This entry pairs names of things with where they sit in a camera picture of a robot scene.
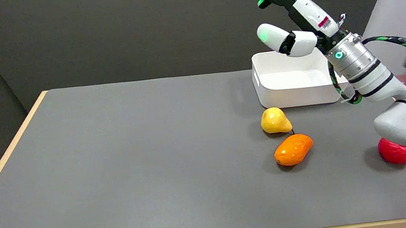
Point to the red toy tomato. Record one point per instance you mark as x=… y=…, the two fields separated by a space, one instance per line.
x=393 y=153

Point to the white plastic bin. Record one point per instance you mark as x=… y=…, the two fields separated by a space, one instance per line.
x=291 y=81

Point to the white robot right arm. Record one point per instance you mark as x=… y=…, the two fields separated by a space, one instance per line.
x=370 y=72

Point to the orange toy mango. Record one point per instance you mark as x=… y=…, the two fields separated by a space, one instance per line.
x=293 y=150

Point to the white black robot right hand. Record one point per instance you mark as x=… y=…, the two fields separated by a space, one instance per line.
x=311 y=11

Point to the yellow toy pear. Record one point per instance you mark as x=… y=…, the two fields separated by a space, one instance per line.
x=274 y=121

